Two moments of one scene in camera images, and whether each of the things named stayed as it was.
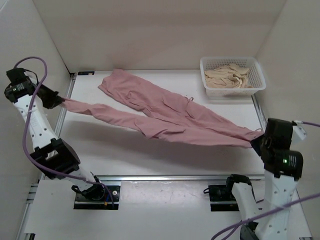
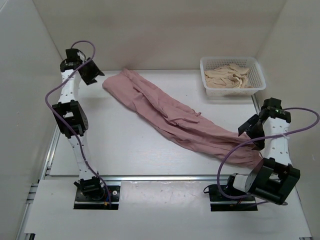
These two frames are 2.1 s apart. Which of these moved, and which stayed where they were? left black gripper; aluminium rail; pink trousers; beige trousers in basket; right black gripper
Moved: right black gripper; left black gripper; pink trousers
Stayed: beige trousers in basket; aluminium rail
